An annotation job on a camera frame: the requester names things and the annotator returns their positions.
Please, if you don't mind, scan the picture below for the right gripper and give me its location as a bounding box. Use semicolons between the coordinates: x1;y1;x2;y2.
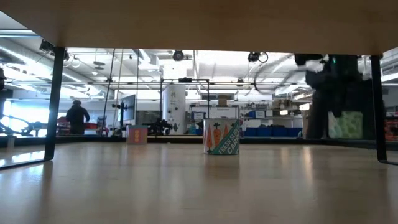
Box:
306;77;374;141

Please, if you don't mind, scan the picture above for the sliced carrots can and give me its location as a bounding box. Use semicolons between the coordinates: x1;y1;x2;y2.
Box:
203;118;241;156

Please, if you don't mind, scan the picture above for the small colourful tin can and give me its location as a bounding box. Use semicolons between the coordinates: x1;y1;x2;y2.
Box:
126;124;149;145

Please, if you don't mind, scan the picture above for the wooden shelf with black legs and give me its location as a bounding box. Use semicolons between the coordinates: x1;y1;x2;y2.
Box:
0;0;398;170

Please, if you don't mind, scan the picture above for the storage shelving with bins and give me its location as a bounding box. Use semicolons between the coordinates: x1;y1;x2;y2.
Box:
384;108;398;142

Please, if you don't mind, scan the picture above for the black robot on bench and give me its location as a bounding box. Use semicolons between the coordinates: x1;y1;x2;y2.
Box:
147;119;174;135

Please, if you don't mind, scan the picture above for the black monitor on stand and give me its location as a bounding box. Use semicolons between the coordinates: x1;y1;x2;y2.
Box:
119;94;137;124

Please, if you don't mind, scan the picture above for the red cart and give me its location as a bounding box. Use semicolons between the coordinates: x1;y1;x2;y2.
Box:
55;115;108;136

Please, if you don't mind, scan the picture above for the person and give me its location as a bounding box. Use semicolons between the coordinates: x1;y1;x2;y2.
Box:
65;99;91;136

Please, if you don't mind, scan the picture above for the black clamp-mounted device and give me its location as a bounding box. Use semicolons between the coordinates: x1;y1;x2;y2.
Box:
39;39;70;62

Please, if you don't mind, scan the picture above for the black aluminium table frame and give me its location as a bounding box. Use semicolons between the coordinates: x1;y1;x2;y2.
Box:
0;134;398;151

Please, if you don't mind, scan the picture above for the black camera with cable loop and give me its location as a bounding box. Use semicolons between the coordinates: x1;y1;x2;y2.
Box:
247;51;269;64

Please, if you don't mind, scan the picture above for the black stand frame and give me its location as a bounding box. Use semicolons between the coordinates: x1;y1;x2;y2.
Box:
159;77;211;121

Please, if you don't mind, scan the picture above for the round black ceiling camera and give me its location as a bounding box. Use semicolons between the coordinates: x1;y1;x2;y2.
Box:
172;49;186;62

